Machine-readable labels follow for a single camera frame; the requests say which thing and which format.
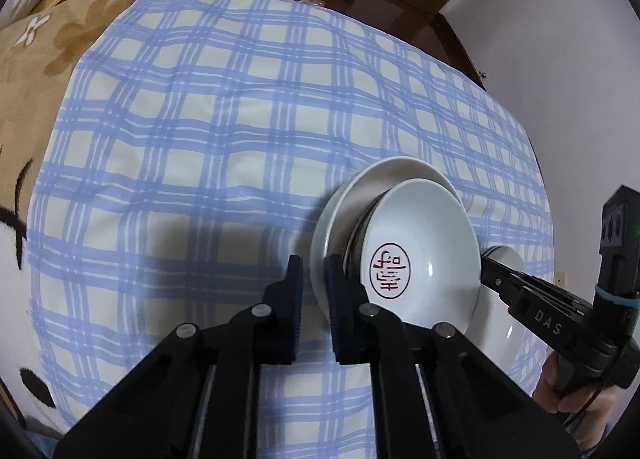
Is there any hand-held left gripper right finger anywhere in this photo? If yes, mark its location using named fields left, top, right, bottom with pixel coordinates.
left=324, top=254, right=583, bottom=459

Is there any white cherry print plate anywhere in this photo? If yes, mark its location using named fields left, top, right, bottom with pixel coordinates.
left=481, top=245, right=532, bottom=382

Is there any blue checkered tablecloth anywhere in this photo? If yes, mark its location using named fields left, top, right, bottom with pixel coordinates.
left=27, top=0, right=556, bottom=459

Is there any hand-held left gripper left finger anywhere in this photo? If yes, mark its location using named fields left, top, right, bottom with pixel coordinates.
left=52, top=254, right=305, bottom=459

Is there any large white bowl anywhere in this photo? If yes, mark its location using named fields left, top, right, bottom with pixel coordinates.
left=310, top=156, right=483, bottom=335

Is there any person's right hand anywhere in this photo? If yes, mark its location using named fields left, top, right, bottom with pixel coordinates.
left=532, top=353, right=622, bottom=448

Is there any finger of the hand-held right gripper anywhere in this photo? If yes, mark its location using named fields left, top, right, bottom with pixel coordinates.
left=480, top=249, right=556, bottom=313

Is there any brown printed blanket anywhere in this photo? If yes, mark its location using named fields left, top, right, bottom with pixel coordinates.
left=0, top=0, right=151, bottom=435

